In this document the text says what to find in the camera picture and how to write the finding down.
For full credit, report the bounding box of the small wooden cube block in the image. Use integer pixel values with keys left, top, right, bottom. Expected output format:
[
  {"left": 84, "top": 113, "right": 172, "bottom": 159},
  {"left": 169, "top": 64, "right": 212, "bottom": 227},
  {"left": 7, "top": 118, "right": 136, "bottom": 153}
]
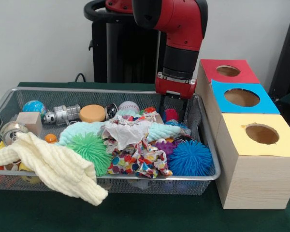
[{"left": 16, "top": 112, "right": 43, "bottom": 137}]

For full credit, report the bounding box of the shallow clear mesh bin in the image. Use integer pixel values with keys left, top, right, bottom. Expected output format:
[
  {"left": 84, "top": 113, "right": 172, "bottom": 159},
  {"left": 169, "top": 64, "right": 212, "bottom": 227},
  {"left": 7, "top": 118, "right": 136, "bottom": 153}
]
[{"left": 0, "top": 87, "right": 220, "bottom": 195}]

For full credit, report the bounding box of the pale pink ball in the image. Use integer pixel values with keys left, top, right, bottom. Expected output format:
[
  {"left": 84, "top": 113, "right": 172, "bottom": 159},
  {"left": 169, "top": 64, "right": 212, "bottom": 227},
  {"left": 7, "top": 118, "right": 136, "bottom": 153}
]
[{"left": 118, "top": 101, "right": 141, "bottom": 115}]

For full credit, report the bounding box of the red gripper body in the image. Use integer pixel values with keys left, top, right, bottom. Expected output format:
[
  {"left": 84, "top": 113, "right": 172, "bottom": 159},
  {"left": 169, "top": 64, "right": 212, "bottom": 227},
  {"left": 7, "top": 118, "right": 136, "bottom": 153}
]
[{"left": 155, "top": 72, "right": 198, "bottom": 100}]

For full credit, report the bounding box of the small orange ball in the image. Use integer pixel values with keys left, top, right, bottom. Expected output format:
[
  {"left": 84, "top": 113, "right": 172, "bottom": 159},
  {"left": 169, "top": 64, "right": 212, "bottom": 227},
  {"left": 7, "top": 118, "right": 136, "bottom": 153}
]
[{"left": 44, "top": 134, "right": 58, "bottom": 144}]

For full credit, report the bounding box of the tan round bun toy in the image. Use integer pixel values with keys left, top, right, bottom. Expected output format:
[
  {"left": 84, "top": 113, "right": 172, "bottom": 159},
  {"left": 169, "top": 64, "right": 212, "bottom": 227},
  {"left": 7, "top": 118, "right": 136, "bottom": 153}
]
[{"left": 80, "top": 104, "right": 107, "bottom": 123}]

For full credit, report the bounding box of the pale yellow cloth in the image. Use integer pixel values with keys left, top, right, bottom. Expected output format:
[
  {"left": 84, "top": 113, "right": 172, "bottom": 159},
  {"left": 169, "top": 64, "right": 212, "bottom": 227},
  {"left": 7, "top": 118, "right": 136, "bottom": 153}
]
[{"left": 0, "top": 132, "right": 108, "bottom": 206}]

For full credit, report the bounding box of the small blue globe ball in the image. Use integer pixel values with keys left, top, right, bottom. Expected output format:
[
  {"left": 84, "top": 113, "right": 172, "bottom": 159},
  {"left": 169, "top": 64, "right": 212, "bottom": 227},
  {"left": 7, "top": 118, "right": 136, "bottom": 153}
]
[{"left": 23, "top": 100, "right": 47, "bottom": 120}]

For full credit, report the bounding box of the blue spiky ball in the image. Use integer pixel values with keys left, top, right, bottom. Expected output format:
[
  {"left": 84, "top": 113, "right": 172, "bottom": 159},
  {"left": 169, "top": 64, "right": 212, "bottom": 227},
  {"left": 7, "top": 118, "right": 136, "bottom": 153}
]
[{"left": 169, "top": 141, "right": 214, "bottom": 177}]

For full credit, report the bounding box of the mint green cloth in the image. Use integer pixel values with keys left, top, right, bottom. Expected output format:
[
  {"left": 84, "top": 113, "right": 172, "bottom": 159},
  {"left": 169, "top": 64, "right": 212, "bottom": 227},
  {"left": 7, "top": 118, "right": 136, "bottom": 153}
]
[{"left": 59, "top": 110, "right": 182, "bottom": 145}]

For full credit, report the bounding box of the round silver tin can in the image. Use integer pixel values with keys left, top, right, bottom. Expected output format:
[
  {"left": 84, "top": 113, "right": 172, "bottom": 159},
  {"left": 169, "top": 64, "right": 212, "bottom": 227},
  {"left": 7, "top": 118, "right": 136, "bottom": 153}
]
[{"left": 0, "top": 122, "right": 29, "bottom": 145}]

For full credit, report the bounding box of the wooden box with three holes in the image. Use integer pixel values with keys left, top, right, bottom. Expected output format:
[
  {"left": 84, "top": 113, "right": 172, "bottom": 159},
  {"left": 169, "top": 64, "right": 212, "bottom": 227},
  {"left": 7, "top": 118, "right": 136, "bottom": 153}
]
[{"left": 196, "top": 59, "right": 290, "bottom": 210}]

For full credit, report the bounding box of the crushed silver can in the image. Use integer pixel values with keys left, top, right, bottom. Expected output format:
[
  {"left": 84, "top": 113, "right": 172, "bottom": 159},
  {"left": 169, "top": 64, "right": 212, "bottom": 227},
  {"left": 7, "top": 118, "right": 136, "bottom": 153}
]
[{"left": 106, "top": 103, "right": 119, "bottom": 119}]

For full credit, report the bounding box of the red spiky toy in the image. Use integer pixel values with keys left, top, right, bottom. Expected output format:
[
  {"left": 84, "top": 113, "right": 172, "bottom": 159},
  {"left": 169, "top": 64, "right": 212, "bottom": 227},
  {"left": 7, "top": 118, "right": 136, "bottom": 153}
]
[{"left": 164, "top": 109, "right": 180, "bottom": 122}]

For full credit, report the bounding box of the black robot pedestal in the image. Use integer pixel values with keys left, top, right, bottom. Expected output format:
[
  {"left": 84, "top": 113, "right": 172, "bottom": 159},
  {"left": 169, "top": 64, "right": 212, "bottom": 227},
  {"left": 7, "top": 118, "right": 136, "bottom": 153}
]
[{"left": 84, "top": 0, "right": 170, "bottom": 84}]

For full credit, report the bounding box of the crushed clear water bottle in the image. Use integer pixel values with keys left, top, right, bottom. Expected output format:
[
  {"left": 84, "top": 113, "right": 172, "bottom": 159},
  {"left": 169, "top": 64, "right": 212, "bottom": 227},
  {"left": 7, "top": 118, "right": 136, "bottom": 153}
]
[{"left": 165, "top": 120, "right": 192, "bottom": 139}]

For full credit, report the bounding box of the purple spiky ball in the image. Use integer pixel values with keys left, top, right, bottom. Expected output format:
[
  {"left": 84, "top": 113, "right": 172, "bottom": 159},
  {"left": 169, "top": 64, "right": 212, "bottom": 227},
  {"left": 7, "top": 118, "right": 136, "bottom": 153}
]
[{"left": 155, "top": 139, "right": 178, "bottom": 159}]

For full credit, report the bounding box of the green spiky ball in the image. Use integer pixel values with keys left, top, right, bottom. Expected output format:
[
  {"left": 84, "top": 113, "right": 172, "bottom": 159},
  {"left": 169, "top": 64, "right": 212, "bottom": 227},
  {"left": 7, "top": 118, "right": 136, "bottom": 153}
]
[{"left": 65, "top": 133, "right": 112, "bottom": 177}]

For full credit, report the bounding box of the colourful patterned cloth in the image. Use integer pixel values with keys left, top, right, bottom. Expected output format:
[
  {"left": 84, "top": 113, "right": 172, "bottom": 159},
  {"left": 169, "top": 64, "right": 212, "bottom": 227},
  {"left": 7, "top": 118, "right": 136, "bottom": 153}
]
[
  {"left": 108, "top": 141, "right": 173, "bottom": 178},
  {"left": 102, "top": 115, "right": 154, "bottom": 151}
]

